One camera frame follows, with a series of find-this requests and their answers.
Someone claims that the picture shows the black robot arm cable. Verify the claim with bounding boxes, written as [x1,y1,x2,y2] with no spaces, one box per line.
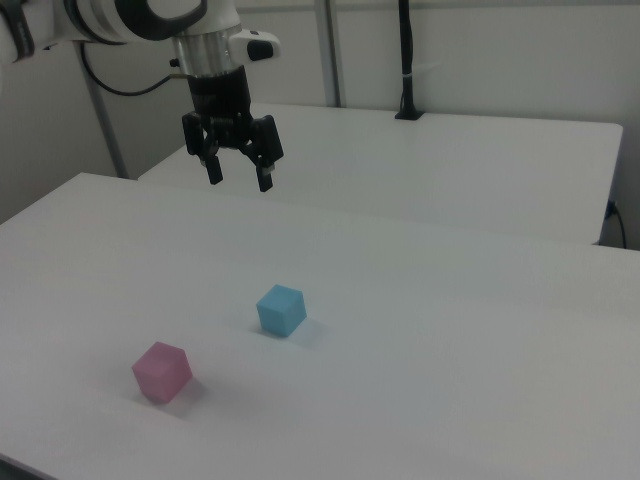
[79,43,190,97]

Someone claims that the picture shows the pink cube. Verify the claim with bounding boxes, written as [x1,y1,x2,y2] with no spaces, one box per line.
[131,341,194,406]

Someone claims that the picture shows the blue cube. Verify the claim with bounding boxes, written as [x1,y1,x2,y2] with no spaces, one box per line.
[255,283,307,338]

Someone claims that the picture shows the white side table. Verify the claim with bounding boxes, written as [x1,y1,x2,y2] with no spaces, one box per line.
[136,102,624,247]

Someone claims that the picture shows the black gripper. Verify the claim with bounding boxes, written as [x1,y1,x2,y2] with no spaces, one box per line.
[181,64,286,194]

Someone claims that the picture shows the grey slanted frame post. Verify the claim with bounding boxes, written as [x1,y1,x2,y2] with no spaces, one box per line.
[85,69,131,180]

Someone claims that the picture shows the black cable with blue plug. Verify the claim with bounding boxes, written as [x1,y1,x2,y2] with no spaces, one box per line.
[606,199,628,249]

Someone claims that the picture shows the black pole with base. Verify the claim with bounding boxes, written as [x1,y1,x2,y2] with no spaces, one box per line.
[394,0,426,122]

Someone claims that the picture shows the grey vertical frame post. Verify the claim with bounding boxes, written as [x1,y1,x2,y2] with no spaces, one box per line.
[314,0,347,108]

